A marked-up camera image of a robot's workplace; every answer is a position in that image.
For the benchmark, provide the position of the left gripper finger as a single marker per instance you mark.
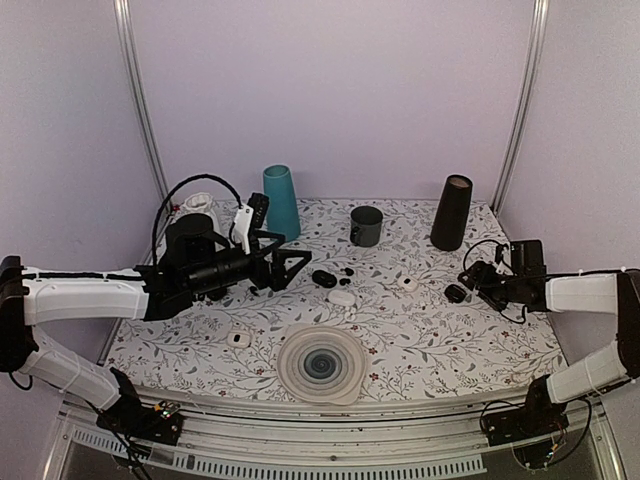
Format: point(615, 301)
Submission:
point(286, 264)
point(276, 237)

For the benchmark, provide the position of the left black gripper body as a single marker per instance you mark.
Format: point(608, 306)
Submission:
point(260, 276)

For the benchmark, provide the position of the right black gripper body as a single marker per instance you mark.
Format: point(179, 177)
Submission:
point(496, 293)

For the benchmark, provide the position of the black gold-trimmed earbud case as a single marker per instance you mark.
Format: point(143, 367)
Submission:
point(455, 293)

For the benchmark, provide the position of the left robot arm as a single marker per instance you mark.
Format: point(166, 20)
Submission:
point(198, 262)

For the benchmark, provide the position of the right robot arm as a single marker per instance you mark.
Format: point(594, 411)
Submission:
point(606, 293)

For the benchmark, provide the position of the black oval earbud case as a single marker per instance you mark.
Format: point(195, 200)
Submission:
point(324, 279)

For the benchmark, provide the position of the white case with black button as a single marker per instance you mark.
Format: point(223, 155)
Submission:
point(407, 283)

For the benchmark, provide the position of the white oval earbud case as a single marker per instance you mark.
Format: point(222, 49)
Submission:
point(341, 298)

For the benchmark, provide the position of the small black earbud case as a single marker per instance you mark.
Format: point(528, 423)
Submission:
point(216, 296)

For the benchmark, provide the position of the white case near plate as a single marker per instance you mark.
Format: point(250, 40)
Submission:
point(239, 339)

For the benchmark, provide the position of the teal tapered vase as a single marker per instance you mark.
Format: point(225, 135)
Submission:
point(282, 215)

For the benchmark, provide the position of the black tapered vase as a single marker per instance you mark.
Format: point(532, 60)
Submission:
point(449, 225)

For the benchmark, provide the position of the white ribbed vase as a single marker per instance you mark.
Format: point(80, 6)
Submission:
point(202, 203)

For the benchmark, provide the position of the floral patterned table mat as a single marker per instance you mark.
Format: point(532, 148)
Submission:
point(374, 318)

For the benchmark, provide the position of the dark grey mug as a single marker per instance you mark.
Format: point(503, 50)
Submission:
point(366, 226)

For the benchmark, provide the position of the spiral patterned ceramic plate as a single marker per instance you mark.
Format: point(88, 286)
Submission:
point(321, 365)

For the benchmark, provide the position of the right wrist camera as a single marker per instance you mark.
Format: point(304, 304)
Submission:
point(520, 258)

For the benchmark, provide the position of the aluminium front rail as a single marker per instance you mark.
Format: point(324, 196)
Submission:
point(416, 439)

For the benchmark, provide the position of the left aluminium frame post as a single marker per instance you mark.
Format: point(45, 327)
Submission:
point(124, 26)

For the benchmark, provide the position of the aluminium frame post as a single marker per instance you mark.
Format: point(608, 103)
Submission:
point(124, 26)
point(532, 62)

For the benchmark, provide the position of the right aluminium frame post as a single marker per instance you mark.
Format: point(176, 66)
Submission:
point(532, 62)

